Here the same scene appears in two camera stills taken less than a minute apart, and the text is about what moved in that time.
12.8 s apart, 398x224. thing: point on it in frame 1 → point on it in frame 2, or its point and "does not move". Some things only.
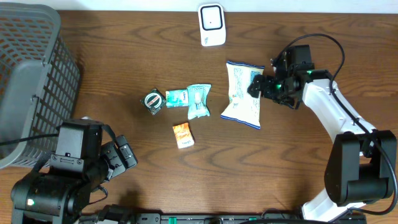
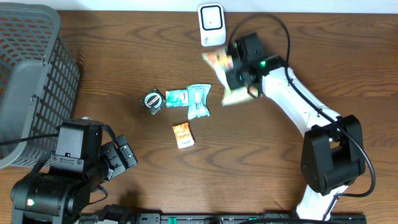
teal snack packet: [176, 98] does not move
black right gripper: [265, 88] → [231, 81]
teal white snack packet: [198, 102] does not move
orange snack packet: [183, 135] does not move
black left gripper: [116, 152] does not move
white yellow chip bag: [242, 106] → [222, 61]
